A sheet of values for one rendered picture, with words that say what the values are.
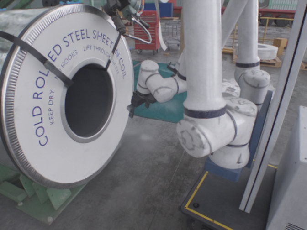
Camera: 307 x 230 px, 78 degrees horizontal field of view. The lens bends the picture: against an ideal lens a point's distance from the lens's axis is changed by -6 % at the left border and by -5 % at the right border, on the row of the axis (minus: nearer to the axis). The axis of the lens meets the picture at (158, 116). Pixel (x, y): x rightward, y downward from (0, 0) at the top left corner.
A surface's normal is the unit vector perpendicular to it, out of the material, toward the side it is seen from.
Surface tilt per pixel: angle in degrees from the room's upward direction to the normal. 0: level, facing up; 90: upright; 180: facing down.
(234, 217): 0
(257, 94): 90
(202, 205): 0
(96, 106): 53
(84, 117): 25
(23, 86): 90
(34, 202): 0
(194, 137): 93
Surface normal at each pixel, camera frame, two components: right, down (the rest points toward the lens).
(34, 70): 0.93, 0.18
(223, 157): -0.51, 0.06
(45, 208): 0.00, -0.87
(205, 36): -0.02, 0.36
